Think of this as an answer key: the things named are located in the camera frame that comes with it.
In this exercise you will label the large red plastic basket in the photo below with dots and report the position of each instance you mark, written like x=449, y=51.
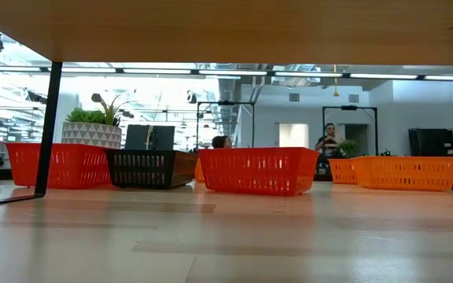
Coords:
x=77, y=165
x=258, y=173

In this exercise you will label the black plastic basket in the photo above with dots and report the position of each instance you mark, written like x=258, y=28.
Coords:
x=148, y=169

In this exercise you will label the black background robot arm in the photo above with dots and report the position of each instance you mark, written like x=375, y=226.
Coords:
x=387, y=153

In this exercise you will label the light wooden shelf board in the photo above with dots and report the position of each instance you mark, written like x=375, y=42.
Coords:
x=226, y=31

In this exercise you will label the black metal shelf leg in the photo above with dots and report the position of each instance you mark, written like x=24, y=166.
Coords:
x=47, y=129

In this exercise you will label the person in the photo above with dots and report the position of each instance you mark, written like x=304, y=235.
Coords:
x=220, y=142
x=328, y=143

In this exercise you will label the black ceiling spotlight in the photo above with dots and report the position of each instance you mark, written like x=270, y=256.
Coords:
x=192, y=98

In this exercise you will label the black computer monitor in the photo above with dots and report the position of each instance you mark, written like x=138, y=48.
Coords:
x=165, y=137
x=137, y=137

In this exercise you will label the white ceiling light strip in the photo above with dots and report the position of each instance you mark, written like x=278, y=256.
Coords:
x=439, y=78
x=89, y=70
x=8, y=69
x=155, y=71
x=309, y=74
x=384, y=76
x=232, y=72

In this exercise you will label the yellow hanging ceiling fixture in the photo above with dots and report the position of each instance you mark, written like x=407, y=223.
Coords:
x=335, y=93

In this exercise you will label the small green potted plant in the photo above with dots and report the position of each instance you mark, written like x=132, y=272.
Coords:
x=347, y=147

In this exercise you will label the grey triangle-pattern plant pot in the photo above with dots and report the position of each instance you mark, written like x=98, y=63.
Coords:
x=93, y=133

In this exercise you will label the green artificial plant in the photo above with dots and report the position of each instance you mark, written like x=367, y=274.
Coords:
x=89, y=116

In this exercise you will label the large orange plastic basket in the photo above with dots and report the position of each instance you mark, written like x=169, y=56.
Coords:
x=405, y=173

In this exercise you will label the black tall cabinet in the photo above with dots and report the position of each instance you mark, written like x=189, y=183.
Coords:
x=431, y=141

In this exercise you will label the silver ventilation duct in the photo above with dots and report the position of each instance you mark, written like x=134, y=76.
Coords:
x=228, y=94

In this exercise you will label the grey wall vent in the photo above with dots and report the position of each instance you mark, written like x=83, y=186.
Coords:
x=294, y=97
x=353, y=98

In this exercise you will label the black table edge rail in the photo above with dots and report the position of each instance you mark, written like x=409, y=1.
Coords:
x=2, y=175

